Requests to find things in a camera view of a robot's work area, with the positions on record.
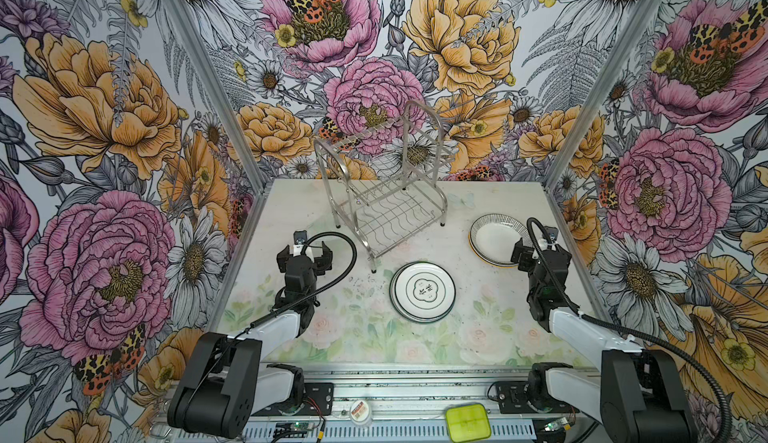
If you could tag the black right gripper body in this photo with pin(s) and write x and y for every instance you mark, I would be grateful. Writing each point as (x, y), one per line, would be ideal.
(527, 263)

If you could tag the black striped rim plate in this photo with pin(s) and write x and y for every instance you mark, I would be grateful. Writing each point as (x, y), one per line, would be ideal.
(493, 237)

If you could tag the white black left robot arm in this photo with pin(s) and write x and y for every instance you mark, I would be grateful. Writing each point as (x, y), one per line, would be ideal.
(226, 380)

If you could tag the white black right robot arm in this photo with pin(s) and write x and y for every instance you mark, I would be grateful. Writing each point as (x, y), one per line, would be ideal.
(636, 397)

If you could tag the green square box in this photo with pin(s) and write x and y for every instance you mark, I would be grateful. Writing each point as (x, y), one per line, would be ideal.
(468, 423)

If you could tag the round tape roll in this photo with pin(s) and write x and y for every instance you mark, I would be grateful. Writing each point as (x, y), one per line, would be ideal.
(360, 413)

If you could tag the green circuit board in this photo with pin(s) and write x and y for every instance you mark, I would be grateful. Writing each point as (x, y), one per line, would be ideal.
(296, 430)

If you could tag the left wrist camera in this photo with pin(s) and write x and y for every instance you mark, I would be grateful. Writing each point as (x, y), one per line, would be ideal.
(300, 237)

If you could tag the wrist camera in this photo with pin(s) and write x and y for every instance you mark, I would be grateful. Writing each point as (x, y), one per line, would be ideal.
(549, 237)
(300, 237)

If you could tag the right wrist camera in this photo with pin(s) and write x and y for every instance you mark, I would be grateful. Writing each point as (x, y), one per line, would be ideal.
(549, 237)

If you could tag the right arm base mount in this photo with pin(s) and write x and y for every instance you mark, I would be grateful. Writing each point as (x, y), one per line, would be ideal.
(511, 397)

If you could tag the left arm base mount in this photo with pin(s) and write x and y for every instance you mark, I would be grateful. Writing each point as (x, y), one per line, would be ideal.
(313, 398)

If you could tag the silver wire dish rack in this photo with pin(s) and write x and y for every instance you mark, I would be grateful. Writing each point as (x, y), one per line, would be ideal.
(382, 182)

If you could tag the left aluminium corner post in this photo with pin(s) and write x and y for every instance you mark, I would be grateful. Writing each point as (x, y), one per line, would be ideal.
(185, 28)

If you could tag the aluminium corner post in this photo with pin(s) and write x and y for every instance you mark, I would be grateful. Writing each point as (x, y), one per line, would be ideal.
(639, 18)
(185, 28)

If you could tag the right aluminium corner post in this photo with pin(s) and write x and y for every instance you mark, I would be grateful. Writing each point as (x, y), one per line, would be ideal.
(639, 18)

